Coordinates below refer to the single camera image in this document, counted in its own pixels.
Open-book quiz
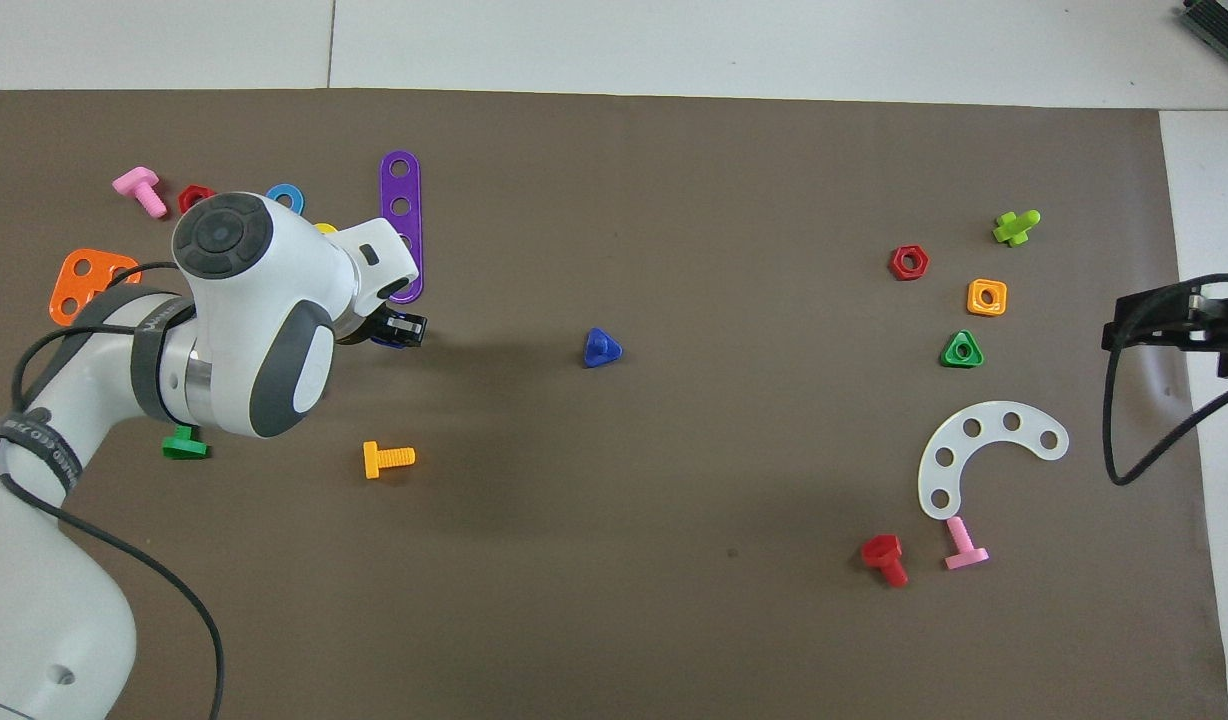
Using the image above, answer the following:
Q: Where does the brown table mat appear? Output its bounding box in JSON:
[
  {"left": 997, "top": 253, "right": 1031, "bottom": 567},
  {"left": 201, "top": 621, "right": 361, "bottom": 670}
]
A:
[{"left": 0, "top": 88, "right": 1228, "bottom": 720}]

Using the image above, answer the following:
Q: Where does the white curved five-hole plate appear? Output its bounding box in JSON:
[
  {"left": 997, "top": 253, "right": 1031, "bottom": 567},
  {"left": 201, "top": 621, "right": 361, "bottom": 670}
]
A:
[{"left": 917, "top": 401, "right": 1071, "bottom": 522}]

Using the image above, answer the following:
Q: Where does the lime green cross-head screw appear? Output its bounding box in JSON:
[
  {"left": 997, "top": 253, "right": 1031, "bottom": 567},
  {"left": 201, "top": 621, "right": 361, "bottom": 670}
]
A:
[{"left": 992, "top": 209, "right": 1042, "bottom": 248}]

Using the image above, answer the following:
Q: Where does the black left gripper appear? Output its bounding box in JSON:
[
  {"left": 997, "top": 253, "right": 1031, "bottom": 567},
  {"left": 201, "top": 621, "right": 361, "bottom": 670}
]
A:
[{"left": 342, "top": 308, "right": 428, "bottom": 348}]

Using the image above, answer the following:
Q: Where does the orange heart-shaped plastic plate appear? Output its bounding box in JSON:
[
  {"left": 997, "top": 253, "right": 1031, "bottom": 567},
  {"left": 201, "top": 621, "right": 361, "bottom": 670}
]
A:
[{"left": 50, "top": 248, "right": 141, "bottom": 327}]

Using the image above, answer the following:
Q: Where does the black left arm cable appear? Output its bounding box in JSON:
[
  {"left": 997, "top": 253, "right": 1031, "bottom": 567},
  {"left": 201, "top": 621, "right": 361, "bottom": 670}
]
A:
[{"left": 0, "top": 262, "right": 225, "bottom": 720}]

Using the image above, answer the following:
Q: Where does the orange plastic screw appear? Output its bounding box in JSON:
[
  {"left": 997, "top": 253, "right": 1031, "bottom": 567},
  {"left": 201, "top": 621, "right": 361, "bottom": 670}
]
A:
[{"left": 362, "top": 440, "right": 417, "bottom": 480}]

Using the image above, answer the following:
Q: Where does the green triangle plastic nut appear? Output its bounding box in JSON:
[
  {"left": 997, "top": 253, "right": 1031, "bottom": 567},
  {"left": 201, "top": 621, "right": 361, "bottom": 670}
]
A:
[{"left": 940, "top": 329, "right": 986, "bottom": 370}]

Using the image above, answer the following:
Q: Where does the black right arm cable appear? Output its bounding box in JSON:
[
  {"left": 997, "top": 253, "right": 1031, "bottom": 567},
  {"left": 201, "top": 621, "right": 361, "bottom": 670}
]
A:
[{"left": 1102, "top": 272, "right": 1228, "bottom": 488}]

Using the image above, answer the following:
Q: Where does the pink plastic screw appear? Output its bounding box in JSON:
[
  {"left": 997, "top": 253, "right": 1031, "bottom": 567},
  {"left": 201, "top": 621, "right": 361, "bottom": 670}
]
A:
[
  {"left": 112, "top": 166, "right": 170, "bottom": 220},
  {"left": 943, "top": 515, "right": 991, "bottom": 572}
]

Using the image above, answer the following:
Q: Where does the purple four-hole plastic strip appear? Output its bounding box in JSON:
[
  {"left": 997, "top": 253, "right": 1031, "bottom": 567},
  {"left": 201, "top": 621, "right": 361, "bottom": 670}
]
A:
[{"left": 379, "top": 150, "right": 426, "bottom": 304}]

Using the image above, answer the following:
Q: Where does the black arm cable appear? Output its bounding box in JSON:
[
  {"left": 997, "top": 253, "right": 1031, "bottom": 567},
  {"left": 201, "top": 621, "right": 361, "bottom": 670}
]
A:
[
  {"left": 0, "top": 262, "right": 225, "bottom": 720},
  {"left": 1102, "top": 272, "right": 1228, "bottom": 488}
]

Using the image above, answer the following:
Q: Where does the red plastic screw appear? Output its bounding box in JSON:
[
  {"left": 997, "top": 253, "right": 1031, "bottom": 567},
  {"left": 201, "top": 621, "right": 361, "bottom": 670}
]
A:
[{"left": 860, "top": 534, "right": 910, "bottom": 589}]

